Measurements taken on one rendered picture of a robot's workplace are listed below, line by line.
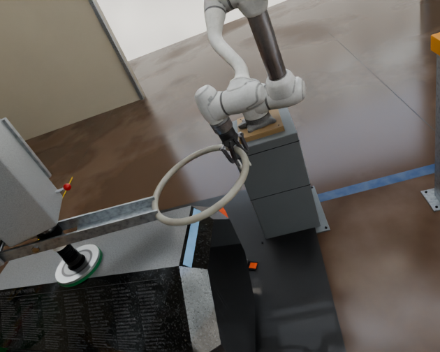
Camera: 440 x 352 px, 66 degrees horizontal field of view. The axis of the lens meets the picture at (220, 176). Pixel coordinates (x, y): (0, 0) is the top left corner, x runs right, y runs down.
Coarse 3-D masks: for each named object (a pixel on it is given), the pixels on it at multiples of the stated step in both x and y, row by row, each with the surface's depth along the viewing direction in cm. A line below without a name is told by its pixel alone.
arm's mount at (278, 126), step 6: (270, 114) 213; (276, 114) 211; (240, 120) 221; (276, 120) 205; (264, 126) 204; (270, 126) 201; (276, 126) 199; (282, 126) 197; (246, 132) 206; (252, 132) 204; (258, 132) 201; (264, 132) 199; (270, 132) 199; (276, 132) 199; (246, 138) 202; (252, 138) 202
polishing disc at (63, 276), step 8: (80, 248) 160; (88, 248) 158; (96, 248) 155; (88, 256) 153; (96, 256) 151; (64, 264) 154; (88, 264) 148; (56, 272) 152; (64, 272) 150; (72, 272) 148; (80, 272) 146; (88, 272) 145; (64, 280) 145; (72, 280) 144
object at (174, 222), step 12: (192, 156) 168; (240, 156) 148; (240, 180) 134; (156, 192) 158; (228, 192) 132; (156, 204) 152; (216, 204) 130; (156, 216) 144; (192, 216) 132; (204, 216) 130
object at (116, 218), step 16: (112, 208) 150; (128, 208) 152; (144, 208) 154; (64, 224) 147; (80, 224) 149; (96, 224) 148; (112, 224) 141; (128, 224) 143; (48, 240) 136; (64, 240) 138; (80, 240) 140; (0, 256) 133; (16, 256) 135
